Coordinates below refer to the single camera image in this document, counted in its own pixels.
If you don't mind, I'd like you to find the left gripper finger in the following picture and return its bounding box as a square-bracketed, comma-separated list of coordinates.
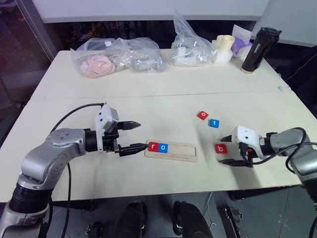
[122, 120, 142, 131]
[118, 142, 150, 158]

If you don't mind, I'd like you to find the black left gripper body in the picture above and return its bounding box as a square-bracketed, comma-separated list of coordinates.
[103, 121, 125, 153]

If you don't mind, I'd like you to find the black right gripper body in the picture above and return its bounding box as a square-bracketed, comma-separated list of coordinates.
[237, 142, 255, 168]

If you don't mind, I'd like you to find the long wooden letter tray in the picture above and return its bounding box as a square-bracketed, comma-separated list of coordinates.
[144, 140, 199, 164]

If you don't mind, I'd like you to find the plastic bag with grey items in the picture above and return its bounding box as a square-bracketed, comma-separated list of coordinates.
[108, 37, 167, 73]

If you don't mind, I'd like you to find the plastic bag with pink item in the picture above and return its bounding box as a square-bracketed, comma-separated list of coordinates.
[71, 37, 118, 79]

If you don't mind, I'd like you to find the dark rounded shape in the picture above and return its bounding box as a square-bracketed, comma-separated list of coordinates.
[115, 200, 147, 238]
[172, 200, 211, 238]

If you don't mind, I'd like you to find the white foam block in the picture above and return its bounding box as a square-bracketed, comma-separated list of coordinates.
[213, 48, 233, 64]

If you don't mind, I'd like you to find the black thermos bottle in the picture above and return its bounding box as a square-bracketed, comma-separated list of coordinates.
[241, 26, 283, 74]

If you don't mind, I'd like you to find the white box with purple tissue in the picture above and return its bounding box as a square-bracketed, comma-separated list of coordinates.
[231, 24, 254, 59]

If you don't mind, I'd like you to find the clear bag with white items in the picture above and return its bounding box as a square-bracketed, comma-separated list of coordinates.
[169, 9, 218, 67]

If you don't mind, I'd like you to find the cream plastic cup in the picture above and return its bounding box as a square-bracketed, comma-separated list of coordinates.
[216, 34, 235, 53]

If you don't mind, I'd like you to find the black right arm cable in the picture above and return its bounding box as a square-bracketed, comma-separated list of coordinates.
[241, 127, 317, 174]

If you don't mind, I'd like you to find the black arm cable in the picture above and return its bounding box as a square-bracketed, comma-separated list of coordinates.
[241, 127, 317, 174]
[41, 102, 106, 238]

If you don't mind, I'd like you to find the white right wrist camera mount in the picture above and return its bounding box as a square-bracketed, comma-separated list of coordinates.
[233, 125, 265, 159]

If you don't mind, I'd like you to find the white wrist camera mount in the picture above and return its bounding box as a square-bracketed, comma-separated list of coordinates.
[95, 103, 119, 152]
[233, 125, 265, 159]

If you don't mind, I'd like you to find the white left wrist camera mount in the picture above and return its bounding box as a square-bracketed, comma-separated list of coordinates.
[95, 103, 119, 152]

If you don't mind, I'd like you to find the thin white cable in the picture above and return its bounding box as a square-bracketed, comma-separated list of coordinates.
[207, 192, 217, 233]

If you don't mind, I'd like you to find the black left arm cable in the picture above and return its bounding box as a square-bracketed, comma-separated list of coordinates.
[41, 102, 106, 238]

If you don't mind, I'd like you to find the black metal bracket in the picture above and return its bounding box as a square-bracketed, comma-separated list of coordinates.
[85, 221, 104, 238]
[224, 206, 243, 238]

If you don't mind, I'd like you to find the grey metal window post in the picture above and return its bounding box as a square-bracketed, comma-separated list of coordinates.
[14, 0, 59, 64]

